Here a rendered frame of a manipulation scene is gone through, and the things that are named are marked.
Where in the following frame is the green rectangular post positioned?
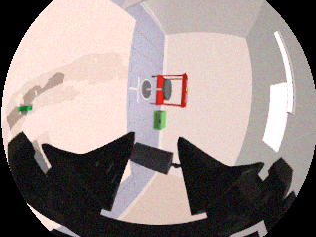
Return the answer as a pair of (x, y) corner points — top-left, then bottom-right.
(19, 106), (32, 111)

